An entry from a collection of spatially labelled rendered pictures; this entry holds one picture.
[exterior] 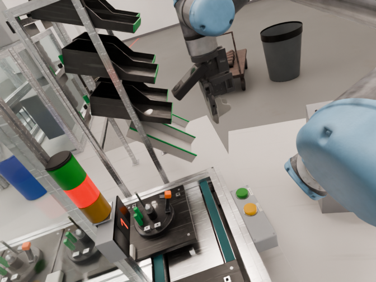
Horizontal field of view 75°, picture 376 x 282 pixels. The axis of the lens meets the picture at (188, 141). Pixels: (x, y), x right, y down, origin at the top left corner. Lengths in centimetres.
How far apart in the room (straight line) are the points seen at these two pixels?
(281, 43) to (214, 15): 297
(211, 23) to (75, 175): 36
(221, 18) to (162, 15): 957
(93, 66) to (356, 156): 75
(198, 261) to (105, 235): 35
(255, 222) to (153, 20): 967
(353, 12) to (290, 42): 309
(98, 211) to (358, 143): 45
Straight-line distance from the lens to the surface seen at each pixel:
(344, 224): 92
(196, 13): 49
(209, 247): 83
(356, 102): 23
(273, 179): 103
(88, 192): 51
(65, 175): 48
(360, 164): 21
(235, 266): 72
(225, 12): 49
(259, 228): 78
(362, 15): 38
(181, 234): 81
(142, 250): 84
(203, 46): 61
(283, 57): 351
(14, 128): 46
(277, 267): 84
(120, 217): 59
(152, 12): 1012
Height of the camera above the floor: 161
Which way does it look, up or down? 34 degrees down
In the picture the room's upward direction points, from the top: 21 degrees counter-clockwise
